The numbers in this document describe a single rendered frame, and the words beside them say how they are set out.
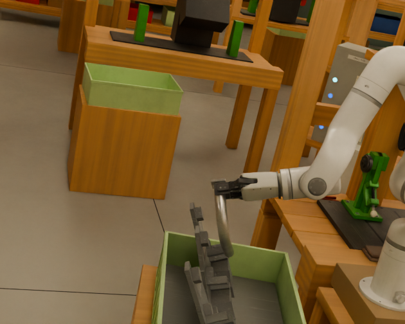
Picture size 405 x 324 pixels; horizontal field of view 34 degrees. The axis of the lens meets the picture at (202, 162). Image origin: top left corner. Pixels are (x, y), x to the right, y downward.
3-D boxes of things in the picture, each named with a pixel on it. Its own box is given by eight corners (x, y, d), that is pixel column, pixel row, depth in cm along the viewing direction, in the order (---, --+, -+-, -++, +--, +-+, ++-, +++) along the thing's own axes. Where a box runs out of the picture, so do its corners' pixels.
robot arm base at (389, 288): (428, 313, 206) (447, 261, 200) (373, 310, 202) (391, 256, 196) (400, 281, 224) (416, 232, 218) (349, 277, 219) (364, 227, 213)
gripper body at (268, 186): (280, 179, 185) (240, 183, 186) (280, 164, 176) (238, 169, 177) (284, 204, 182) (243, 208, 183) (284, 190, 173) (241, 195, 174)
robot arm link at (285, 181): (288, 175, 185) (277, 177, 185) (288, 163, 177) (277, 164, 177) (292, 204, 181) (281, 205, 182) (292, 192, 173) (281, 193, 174)
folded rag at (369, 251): (369, 261, 241) (371, 254, 240) (360, 250, 248) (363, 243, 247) (394, 263, 243) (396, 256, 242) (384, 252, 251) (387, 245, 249)
